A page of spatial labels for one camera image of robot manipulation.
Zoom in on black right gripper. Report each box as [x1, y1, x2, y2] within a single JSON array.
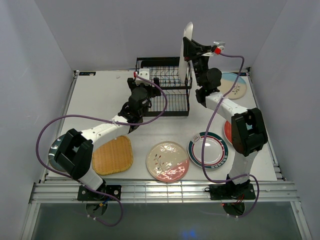
[[183, 36, 212, 87]]

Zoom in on white rectangular plate black rim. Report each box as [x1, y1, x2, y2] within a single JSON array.
[[178, 21, 194, 82]]

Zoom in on woven bamboo square tray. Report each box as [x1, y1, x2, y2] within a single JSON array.
[[92, 136, 134, 176]]

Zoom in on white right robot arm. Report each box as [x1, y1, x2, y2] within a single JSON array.
[[182, 36, 268, 200]]

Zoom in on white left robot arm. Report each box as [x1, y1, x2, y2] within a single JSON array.
[[49, 77, 162, 200]]

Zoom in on cream plate blue top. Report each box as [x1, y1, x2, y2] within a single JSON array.
[[218, 72, 247, 100]]

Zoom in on cream pink floral plate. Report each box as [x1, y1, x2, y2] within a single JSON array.
[[145, 141, 190, 183]]

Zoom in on red plate blue flower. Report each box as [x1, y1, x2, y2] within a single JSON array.
[[223, 120, 232, 145]]

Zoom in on white plate green red rim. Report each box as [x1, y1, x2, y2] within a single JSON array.
[[187, 132, 229, 170]]

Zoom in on dark teal round plate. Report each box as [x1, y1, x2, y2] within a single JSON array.
[[48, 134, 66, 173]]

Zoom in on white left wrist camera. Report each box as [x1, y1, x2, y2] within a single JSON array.
[[133, 68, 150, 85]]

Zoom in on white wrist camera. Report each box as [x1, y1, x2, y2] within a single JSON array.
[[202, 41, 226, 57], [133, 68, 150, 85]]

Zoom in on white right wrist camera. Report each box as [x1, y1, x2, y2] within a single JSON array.
[[202, 41, 226, 57]]

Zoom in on black wire dish rack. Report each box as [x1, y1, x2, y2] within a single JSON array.
[[135, 56, 193, 117]]

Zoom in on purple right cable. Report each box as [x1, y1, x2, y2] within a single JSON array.
[[199, 51, 261, 219]]

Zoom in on purple cable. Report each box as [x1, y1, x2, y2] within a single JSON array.
[[35, 74, 168, 227], [199, 51, 261, 219]]

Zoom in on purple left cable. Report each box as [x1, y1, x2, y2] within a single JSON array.
[[35, 74, 168, 227]]

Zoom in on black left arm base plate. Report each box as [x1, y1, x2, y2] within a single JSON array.
[[76, 185, 122, 202]]

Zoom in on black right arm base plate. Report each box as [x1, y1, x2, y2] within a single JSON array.
[[204, 183, 256, 200]]

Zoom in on aluminium front frame rail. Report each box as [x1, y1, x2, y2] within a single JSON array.
[[29, 180, 300, 204]]

